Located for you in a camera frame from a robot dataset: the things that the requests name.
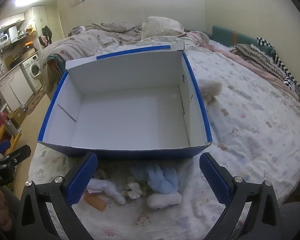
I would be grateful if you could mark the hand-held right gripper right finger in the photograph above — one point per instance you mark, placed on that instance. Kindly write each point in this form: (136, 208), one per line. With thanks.
(215, 180)

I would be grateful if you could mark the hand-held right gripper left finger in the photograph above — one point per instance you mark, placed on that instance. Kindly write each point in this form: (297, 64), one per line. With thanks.
(81, 180)

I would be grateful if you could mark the doll with white dress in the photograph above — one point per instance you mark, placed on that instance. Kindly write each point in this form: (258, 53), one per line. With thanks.
(107, 187)

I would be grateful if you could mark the light blue plush toy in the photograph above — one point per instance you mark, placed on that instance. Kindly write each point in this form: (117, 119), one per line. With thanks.
(162, 177)

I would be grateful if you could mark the beige lace scrunchie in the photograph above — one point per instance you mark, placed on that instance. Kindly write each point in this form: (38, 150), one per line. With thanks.
(134, 190)

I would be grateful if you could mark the blue and white cardboard box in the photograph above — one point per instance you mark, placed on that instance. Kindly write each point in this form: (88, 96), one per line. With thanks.
(130, 112)

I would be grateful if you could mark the person's left forearm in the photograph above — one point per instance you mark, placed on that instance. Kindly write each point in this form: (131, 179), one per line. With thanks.
(0, 210)

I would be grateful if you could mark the wooden rack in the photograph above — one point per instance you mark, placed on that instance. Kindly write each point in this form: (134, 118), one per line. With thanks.
(13, 140)

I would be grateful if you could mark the brown cardboard box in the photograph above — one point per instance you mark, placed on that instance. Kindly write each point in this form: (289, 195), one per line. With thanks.
(17, 116)

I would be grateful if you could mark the white base cabinet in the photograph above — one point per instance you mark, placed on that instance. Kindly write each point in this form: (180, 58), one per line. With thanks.
(15, 85)

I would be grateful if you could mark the white washing machine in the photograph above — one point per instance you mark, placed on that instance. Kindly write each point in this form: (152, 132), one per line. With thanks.
(35, 67)

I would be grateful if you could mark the beige plush toy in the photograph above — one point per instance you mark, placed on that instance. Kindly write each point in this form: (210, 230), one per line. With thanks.
(211, 88)

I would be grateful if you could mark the dark hanging clothes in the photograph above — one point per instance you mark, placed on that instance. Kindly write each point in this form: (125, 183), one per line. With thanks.
(46, 33)

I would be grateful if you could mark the black and white striped cloth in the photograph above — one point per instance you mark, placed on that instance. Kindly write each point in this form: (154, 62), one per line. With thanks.
(290, 80)

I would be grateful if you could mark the beige printed quilt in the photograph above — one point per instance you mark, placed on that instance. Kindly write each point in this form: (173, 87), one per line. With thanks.
(85, 42)

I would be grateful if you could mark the pink blanket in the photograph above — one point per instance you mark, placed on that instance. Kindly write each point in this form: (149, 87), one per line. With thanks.
(215, 46)

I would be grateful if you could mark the teal headboard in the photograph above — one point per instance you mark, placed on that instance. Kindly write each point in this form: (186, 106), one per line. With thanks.
(225, 33)

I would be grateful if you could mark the cream fluffy pillow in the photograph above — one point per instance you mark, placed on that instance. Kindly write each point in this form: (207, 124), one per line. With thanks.
(162, 27)

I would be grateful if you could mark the white wall cabinet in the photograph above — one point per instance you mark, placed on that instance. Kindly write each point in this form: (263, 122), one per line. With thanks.
(10, 21)

